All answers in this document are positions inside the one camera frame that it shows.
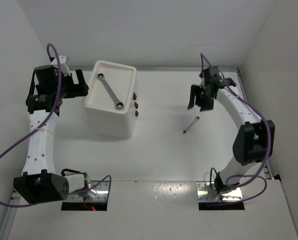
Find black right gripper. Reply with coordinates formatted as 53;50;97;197
188;84;214;112

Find small combination wrench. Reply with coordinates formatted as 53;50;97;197
182;116;200;135

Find large ratchet wrench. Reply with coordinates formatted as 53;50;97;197
97;73;124;111

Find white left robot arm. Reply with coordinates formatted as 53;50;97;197
13;65;89;205

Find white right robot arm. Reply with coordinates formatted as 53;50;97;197
187;67;275;193

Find white drawer cabinet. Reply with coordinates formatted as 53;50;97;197
82;60;139;139

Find white front cover board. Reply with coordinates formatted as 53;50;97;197
9;180;298;240

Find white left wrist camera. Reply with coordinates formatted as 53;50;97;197
50;55;70;76

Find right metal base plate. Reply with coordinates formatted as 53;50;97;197
196;181;243;203

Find metal base plate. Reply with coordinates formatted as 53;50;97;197
63;180;109;204
196;181;243;203

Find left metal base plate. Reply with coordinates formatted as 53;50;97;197
63;180;109;204

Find aluminium frame rail left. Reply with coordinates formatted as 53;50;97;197
0;182;21;240

